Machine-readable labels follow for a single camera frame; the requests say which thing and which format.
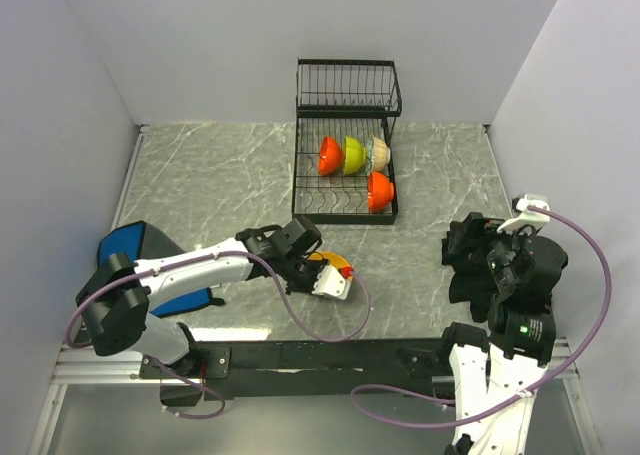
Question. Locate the red-orange bowl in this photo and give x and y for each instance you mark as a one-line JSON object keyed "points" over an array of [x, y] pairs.
{"points": [[330, 156], [380, 191]]}

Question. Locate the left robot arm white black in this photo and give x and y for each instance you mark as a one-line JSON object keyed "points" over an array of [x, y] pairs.
{"points": [[117, 305]]}

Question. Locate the lime green bowl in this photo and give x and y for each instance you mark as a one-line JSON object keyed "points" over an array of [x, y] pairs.
{"points": [[354, 155]]}

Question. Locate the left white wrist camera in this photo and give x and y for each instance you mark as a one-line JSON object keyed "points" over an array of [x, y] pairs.
{"points": [[332, 284]]}

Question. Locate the black base beam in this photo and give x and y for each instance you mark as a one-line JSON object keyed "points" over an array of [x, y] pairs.
{"points": [[304, 368]]}

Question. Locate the black wire dish rack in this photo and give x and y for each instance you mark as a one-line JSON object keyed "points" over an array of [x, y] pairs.
{"points": [[339, 98]]}

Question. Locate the blue cloth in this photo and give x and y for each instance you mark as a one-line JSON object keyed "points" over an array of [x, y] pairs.
{"points": [[142, 240]]}

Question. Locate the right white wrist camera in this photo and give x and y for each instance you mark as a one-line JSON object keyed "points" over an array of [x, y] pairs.
{"points": [[528, 210]]}

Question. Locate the black cloth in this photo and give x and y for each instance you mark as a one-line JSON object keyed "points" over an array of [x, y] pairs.
{"points": [[471, 281]]}

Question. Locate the aluminium frame rail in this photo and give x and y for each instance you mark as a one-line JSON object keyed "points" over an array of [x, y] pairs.
{"points": [[84, 367]]}

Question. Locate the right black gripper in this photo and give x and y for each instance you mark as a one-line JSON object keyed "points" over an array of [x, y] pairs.
{"points": [[475, 224]]}

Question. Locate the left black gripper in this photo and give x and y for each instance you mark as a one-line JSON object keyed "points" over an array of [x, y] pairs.
{"points": [[309, 287]]}

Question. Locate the yellow-orange bowl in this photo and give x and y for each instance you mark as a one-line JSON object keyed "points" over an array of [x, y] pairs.
{"points": [[334, 259]]}

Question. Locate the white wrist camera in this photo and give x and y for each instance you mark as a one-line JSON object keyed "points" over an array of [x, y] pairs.
{"points": [[332, 284], [528, 210]]}

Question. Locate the patterned white teal bowl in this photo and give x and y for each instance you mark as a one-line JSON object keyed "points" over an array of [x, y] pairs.
{"points": [[378, 154]]}

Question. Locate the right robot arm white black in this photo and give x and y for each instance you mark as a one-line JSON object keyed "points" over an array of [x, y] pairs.
{"points": [[493, 363]]}

